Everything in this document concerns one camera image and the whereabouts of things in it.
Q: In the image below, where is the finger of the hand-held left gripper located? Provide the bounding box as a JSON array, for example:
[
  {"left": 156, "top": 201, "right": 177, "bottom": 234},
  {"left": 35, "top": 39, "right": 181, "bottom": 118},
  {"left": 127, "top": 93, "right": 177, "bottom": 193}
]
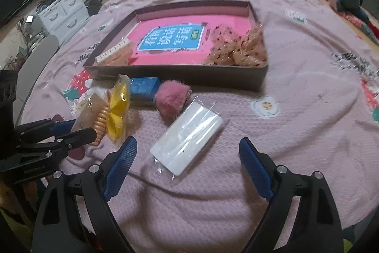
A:
[
  {"left": 15, "top": 118, "right": 77, "bottom": 141},
  {"left": 36, "top": 128, "right": 96, "bottom": 159}
]

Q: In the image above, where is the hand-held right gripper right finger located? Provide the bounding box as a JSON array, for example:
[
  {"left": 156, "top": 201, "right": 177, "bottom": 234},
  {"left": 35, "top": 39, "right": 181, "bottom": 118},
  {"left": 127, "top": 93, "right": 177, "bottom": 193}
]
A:
[{"left": 238, "top": 137, "right": 345, "bottom": 253}]

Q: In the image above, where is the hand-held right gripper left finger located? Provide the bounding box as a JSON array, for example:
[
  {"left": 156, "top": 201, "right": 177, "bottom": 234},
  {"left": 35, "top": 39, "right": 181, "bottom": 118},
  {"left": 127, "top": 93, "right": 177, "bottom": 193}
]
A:
[{"left": 32, "top": 136, "right": 138, "bottom": 253}]

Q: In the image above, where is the orange ribbed hair clip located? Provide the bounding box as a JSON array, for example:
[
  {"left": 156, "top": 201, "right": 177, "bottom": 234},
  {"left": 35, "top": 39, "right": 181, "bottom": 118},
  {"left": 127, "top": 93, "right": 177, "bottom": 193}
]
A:
[{"left": 92, "top": 103, "right": 111, "bottom": 147}]

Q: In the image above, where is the yellow hair accessory packet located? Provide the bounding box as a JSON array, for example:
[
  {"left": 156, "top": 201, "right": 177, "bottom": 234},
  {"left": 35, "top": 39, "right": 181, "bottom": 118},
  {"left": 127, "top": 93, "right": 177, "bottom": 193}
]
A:
[{"left": 107, "top": 74, "right": 132, "bottom": 142}]

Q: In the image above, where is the small blue box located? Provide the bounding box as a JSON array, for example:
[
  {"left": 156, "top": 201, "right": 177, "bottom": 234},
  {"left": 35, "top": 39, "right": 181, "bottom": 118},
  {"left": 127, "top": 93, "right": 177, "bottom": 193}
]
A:
[{"left": 130, "top": 77, "right": 162, "bottom": 102}]

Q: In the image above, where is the pink fluffy pom-pom hair tie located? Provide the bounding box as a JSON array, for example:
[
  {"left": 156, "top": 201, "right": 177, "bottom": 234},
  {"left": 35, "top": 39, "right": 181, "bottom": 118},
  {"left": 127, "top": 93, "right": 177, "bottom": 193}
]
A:
[{"left": 154, "top": 79, "right": 192, "bottom": 117}]

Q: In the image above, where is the shallow brown cardboard box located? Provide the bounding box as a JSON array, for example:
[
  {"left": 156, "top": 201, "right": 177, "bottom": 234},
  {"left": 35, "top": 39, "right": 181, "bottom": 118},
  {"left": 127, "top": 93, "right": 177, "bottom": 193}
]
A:
[{"left": 83, "top": 0, "right": 268, "bottom": 92}]

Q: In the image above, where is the brown card clear packet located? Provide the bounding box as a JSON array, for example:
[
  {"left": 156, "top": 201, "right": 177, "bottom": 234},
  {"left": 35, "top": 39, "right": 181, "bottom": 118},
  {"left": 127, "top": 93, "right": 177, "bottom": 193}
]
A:
[{"left": 71, "top": 91, "right": 108, "bottom": 135}]

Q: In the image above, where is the pink strawberry print blanket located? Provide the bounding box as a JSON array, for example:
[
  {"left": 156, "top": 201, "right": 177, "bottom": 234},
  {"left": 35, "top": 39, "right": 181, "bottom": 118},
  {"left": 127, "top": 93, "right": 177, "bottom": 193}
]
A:
[{"left": 18, "top": 0, "right": 379, "bottom": 227}]

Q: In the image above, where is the white card clear packet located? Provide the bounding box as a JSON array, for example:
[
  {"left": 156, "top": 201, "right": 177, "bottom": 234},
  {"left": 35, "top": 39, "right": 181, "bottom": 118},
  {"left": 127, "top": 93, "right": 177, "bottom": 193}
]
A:
[{"left": 149, "top": 96, "right": 224, "bottom": 178}]

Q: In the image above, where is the white comb hair clip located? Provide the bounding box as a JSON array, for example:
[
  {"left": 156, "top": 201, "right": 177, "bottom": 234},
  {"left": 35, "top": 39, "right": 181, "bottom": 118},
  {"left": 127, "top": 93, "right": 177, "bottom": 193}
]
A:
[{"left": 95, "top": 38, "right": 134, "bottom": 65}]

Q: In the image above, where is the white drawer cabinet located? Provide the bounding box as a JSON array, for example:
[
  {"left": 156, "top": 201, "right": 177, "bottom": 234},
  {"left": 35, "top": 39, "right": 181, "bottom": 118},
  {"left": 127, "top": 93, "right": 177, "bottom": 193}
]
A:
[{"left": 37, "top": 0, "right": 89, "bottom": 43}]

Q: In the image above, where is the floral scrunchies clear packet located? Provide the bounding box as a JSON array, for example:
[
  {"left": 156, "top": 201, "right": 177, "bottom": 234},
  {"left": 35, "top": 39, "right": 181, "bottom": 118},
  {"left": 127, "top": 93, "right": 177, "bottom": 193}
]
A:
[{"left": 203, "top": 23, "right": 268, "bottom": 67}]

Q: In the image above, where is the pink book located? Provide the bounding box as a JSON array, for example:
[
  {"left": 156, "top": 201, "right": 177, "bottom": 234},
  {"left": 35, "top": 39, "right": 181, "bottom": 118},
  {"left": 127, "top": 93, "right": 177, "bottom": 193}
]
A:
[{"left": 127, "top": 16, "right": 252, "bottom": 65}]

